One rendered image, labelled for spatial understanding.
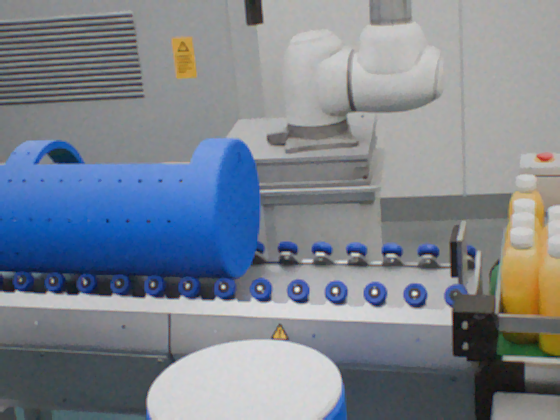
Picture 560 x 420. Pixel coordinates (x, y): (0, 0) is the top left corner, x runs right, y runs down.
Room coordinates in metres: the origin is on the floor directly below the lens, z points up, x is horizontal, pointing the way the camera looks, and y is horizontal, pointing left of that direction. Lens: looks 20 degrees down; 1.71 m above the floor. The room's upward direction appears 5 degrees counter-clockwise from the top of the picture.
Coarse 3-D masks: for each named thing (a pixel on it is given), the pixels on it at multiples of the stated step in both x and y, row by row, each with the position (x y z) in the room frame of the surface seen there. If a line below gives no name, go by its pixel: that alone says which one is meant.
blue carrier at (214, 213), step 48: (48, 144) 1.87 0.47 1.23; (240, 144) 1.79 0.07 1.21; (0, 192) 1.77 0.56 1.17; (48, 192) 1.74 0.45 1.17; (96, 192) 1.71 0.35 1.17; (144, 192) 1.68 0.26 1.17; (192, 192) 1.65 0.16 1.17; (240, 192) 1.76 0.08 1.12; (0, 240) 1.76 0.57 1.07; (48, 240) 1.73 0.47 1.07; (96, 240) 1.69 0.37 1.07; (144, 240) 1.66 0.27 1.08; (192, 240) 1.63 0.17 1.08; (240, 240) 1.73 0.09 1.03
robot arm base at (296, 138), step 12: (276, 132) 2.25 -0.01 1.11; (288, 132) 2.23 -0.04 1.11; (300, 132) 2.20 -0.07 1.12; (312, 132) 2.18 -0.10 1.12; (324, 132) 2.18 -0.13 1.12; (336, 132) 2.19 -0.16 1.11; (348, 132) 2.23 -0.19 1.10; (288, 144) 2.19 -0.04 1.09; (300, 144) 2.18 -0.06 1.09; (312, 144) 2.17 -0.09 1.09; (324, 144) 2.17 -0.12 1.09; (336, 144) 2.17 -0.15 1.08; (348, 144) 2.17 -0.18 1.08
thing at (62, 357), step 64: (0, 320) 1.79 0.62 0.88; (64, 320) 1.74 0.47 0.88; (128, 320) 1.70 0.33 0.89; (192, 320) 1.66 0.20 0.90; (256, 320) 1.63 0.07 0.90; (320, 320) 1.59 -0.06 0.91; (0, 384) 1.84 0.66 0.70; (64, 384) 1.78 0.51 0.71; (128, 384) 1.73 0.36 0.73; (384, 384) 1.55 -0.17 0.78; (448, 384) 1.51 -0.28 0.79
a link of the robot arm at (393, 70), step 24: (384, 0) 2.16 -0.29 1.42; (408, 0) 2.18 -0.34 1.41; (384, 24) 2.16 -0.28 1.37; (408, 24) 2.16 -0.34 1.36; (360, 48) 2.18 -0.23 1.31; (384, 48) 2.13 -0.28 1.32; (408, 48) 2.12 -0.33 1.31; (432, 48) 2.15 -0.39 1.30; (360, 72) 2.15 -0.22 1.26; (384, 72) 2.12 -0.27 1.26; (408, 72) 2.11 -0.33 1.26; (432, 72) 2.11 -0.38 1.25; (360, 96) 2.15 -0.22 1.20; (384, 96) 2.13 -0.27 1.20; (408, 96) 2.11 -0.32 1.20; (432, 96) 2.12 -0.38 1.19
